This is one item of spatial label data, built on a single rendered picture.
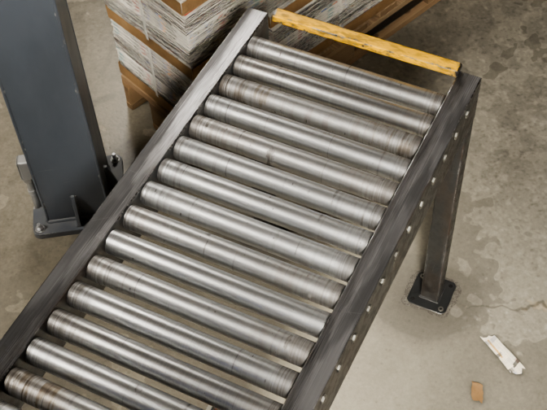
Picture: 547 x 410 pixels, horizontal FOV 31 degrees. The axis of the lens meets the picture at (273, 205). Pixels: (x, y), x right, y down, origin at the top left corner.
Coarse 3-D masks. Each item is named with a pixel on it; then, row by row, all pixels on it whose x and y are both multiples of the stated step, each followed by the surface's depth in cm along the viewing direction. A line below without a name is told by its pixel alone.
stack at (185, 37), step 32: (128, 0) 274; (160, 0) 259; (224, 0) 262; (256, 0) 271; (288, 0) 283; (320, 0) 293; (352, 0) 306; (128, 32) 287; (160, 32) 269; (192, 32) 260; (224, 32) 270; (288, 32) 291; (384, 32) 333; (128, 64) 301; (160, 64) 283; (192, 64) 268; (128, 96) 314; (160, 96) 296
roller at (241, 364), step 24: (72, 288) 181; (96, 288) 181; (96, 312) 179; (120, 312) 177; (144, 312) 177; (144, 336) 176; (168, 336) 174; (192, 336) 174; (216, 360) 172; (240, 360) 170; (264, 360) 170; (264, 384) 169; (288, 384) 168
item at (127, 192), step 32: (256, 32) 222; (224, 64) 215; (192, 96) 209; (160, 128) 204; (160, 160) 199; (128, 192) 194; (96, 224) 189; (64, 256) 185; (64, 288) 181; (32, 320) 177; (0, 352) 173; (0, 384) 170
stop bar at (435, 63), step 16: (272, 16) 221; (288, 16) 221; (304, 16) 220; (320, 32) 218; (336, 32) 217; (352, 32) 217; (368, 48) 215; (384, 48) 213; (400, 48) 213; (416, 64) 212; (432, 64) 210; (448, 64) 210
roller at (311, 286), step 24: (144, 216) 190; (168, 240) 188; (192, 240) 187; (216, 240) 186; (240, 264) 184; (264, 264) 182; (288, 264) 183; (288, 288) 181; (312, 288) 179; (336, 288) 179
